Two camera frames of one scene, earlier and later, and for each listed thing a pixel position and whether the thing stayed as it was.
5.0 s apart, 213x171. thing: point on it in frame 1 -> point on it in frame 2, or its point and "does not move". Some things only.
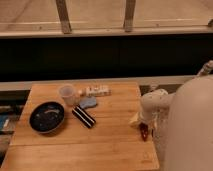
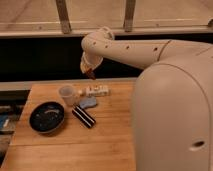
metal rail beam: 104,31 does not move
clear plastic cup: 67,93 does not move
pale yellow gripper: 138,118 -> 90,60
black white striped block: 83,116 does not move
